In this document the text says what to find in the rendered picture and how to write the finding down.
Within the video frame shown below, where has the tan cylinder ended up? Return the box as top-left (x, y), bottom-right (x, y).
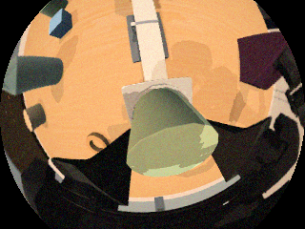
top-left (23, 103), bottom-right (47, 132)

